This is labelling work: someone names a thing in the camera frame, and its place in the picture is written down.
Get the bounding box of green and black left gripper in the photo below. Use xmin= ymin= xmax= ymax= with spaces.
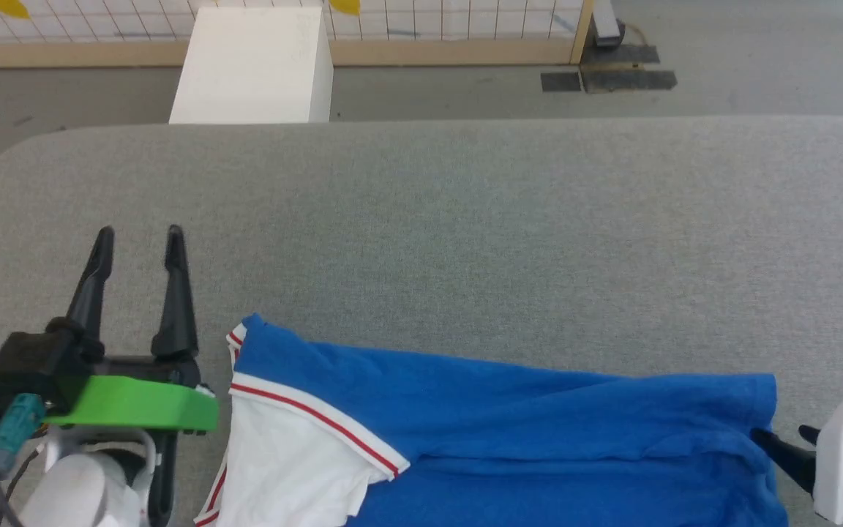
xmin=45 ymin=225 xmax=220 ymax=435

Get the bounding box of blue white red-striped shirt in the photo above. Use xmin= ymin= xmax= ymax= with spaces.
xmin=194 ymin=313 xmax=790 ymax=527

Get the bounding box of white rectangular box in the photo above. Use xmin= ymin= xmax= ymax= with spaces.
xmin=169 ymin=6 xmax=334 ymax=124

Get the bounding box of lemon print wood-framed partition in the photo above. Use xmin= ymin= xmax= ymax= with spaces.
xmin=0 ymin=0 xmax=596 ymax=70

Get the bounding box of grey stand with black foot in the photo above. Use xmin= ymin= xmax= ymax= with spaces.
xmin=591 ymin=0 xmax=626 ymax=50

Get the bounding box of teal plug with grey cable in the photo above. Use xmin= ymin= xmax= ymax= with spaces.
xmin=0 ymin=393 xmax=47 ymax=527

